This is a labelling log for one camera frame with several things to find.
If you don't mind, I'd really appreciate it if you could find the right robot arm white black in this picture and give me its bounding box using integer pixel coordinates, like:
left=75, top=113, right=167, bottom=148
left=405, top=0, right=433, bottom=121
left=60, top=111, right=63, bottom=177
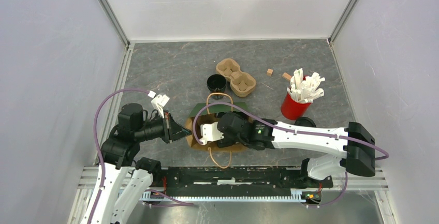
left=216, top=113, right=375, bottom=187

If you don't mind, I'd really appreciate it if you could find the green mat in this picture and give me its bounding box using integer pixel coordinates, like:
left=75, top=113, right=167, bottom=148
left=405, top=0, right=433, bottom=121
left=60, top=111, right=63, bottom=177
left=188, top=102, right=248, bottom=118

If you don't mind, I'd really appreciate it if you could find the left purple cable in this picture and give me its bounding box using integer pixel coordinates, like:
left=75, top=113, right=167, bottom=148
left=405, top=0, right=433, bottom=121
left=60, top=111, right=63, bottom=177
left=85, top=88, right=195, bottom=224

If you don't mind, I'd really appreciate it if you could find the small wooden cube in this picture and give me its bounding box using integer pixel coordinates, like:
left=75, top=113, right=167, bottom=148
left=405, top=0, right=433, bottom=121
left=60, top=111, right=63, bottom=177
left=266, top=68, right=273, bottom=77

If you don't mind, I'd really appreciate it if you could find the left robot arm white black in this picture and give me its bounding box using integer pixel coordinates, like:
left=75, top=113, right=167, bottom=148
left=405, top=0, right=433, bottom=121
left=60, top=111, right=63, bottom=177
left=82, top=103, right=192, bottom=223

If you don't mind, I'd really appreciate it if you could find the brown paper bag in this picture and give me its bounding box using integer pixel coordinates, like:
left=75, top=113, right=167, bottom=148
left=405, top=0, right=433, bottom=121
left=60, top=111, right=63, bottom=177
left=185, top=93, right=247, bottom=169

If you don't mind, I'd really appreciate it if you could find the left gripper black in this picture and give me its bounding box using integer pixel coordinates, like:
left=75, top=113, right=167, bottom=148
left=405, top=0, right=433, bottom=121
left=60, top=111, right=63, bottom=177
left=135, top=109, right=192, bottom=143

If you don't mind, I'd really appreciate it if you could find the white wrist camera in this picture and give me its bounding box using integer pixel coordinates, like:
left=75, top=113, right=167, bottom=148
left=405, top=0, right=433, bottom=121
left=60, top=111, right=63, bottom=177
left=148, top=91, right=170, bottom=117
left=199, top=122, right=224, bottom=145

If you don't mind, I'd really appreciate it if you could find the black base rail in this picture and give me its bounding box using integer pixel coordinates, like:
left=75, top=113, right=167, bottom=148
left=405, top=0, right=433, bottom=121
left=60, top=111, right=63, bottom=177
left=151, top=166, right=333, bottom=197

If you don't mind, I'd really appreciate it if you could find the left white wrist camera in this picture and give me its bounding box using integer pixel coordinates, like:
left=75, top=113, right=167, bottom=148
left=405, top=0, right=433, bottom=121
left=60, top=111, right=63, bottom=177
left=148, top=91, right=170, bottom=117

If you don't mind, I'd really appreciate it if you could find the red cup holder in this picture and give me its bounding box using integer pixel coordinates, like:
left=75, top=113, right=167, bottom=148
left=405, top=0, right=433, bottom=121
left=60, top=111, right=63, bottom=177
left=281, top=87, right=312, bottom=120

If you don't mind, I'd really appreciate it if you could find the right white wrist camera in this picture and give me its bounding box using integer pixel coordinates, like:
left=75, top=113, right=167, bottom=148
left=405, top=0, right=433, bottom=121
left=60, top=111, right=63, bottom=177
left=199, top=122, right=224, bottom=145

